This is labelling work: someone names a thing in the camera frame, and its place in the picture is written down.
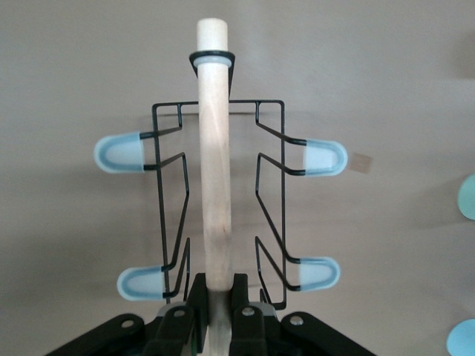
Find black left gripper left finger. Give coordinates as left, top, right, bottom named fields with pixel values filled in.
left=47, top=273, right=209, bottom=356

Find clear tape patch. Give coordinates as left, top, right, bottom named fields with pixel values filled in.
left=350, top=152, right=373, bottom=174

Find black wire cup holder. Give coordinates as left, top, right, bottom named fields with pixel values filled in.
left=93, top=17, right=349, bottom=356

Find light blue cup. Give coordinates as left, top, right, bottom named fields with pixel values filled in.
left=446, top=319, right=475, bottom=356

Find pale green cup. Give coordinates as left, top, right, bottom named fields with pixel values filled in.
left=456, top=174, right=475, bottom=223

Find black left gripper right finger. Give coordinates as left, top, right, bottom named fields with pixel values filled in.
left=229, top=274, right=372, bottom=356

